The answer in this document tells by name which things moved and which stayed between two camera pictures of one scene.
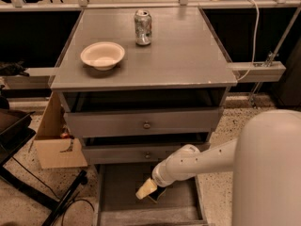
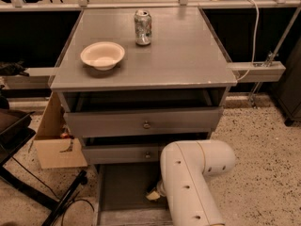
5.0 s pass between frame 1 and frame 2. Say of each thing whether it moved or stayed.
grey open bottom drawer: stayed
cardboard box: stayed
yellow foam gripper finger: moved
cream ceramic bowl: stayed
